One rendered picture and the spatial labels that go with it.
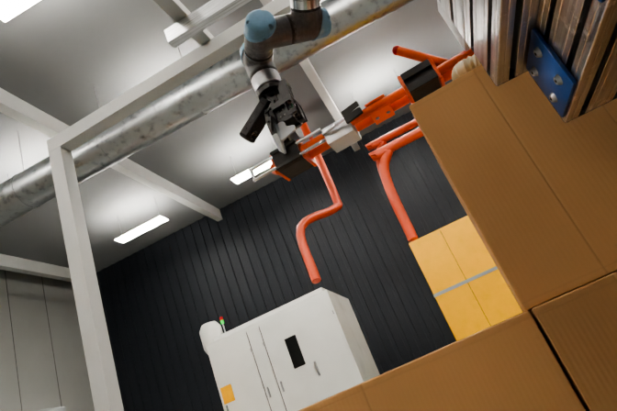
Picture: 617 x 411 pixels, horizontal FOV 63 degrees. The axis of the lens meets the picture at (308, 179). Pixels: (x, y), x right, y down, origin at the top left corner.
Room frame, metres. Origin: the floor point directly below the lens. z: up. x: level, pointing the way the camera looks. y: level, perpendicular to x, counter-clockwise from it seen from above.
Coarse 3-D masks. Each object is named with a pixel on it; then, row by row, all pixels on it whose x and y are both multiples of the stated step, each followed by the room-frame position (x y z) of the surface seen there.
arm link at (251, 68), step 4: (240, 52) 1.07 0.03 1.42; (244, 52) 1.09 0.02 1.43; (244, 56) 1.04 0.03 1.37; (272, 56) 1.05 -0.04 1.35; (244, 60) 1.05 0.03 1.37; (248, 60) 1.04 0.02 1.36; (268, 60) 1.05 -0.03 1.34; (272, 60) 1.07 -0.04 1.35; (244, 64) 1.07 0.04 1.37; (248, 64) 1.05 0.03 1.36; (252, 64) 1.05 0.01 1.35; (256, 64) 1.04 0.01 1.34; (260, 64) 1.05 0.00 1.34; (264, 64) 1.05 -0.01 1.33; (268, 64) 1.05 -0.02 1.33; (272, 64) 1.06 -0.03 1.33; (248, 68) 1.06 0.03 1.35; (252, 68) 1.05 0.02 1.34; (256, 68) 1.05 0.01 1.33; (260, 68) 1.05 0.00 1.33; (264, 68) 1.05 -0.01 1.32; (272, 68) 1.07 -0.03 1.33; (248, 72) 1.07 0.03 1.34; (252, 72) 1.05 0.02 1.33
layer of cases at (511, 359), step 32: (608, 288) 0.79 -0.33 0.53; (512, 320) 0.82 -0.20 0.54; (544, 320) 0.81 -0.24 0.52; (576, 320) 0.80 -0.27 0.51; (608, 320) 0.79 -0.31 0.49; (448, 352) 0.84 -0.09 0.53; (480, 352) 0.83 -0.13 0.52; (512, 352) 0.82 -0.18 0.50; (544, 352) 0.81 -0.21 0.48; (576, 352) 0.81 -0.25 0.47; (608, 352) 0.80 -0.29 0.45; (384, 384) 0.86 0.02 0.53; (416, 384) 0.85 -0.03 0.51; (448, 384) 0.84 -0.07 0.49; (480, 384) 0.83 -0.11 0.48; (512, 384) 0.83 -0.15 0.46; (544, 384) 0.82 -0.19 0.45; (576, 384) 0.81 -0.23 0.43; (608, 384) 0.80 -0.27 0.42
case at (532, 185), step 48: (432, 96) 0.81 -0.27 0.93; (480, 96) 0.79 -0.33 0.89; (528, 96) 0.78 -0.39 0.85; (432, 144) 0.82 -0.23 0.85; (480, 144) 0.80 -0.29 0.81; (528, 144) 0.79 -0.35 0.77; (576, 144) 0.77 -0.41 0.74; (480, 192) 0.81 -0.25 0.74; (528, 192) 0.80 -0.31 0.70; (576, 192) 0.78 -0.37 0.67; (528, 240) 0.81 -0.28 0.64; (576, 240) 0.79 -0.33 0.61; (528, 288) 0.82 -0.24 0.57; (576, 288) 0.81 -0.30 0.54
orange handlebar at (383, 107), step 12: (456, 60) 0.95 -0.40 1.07; (444, 72) 0.97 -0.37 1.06; (384, 96) 1.00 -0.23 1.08; (396, 96) 0.99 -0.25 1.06; (372, 108) 1.01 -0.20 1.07; (384, 108) 1.01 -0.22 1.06; (396, 108) 1.04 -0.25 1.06; (360, 120) 1.02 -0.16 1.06; (372, 120) 1.05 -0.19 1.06; (384, 120) 1.06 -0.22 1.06; (312, 144) 1.05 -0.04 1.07; (324, 144) 1.08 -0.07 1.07; (312, 156) 1.09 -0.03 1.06
